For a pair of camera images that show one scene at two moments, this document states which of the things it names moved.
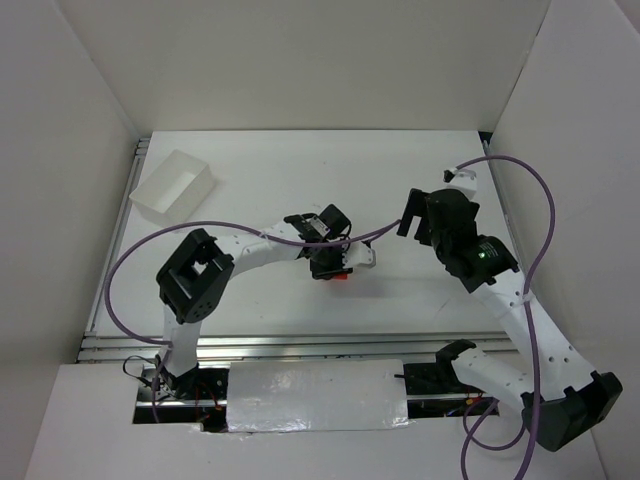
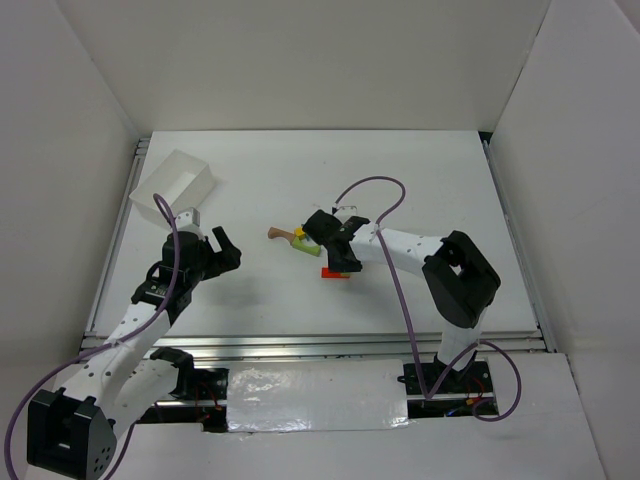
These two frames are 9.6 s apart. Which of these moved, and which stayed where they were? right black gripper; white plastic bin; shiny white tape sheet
Moved: right black gripper
Stayed: white plastic bin; shiny white tape sheet
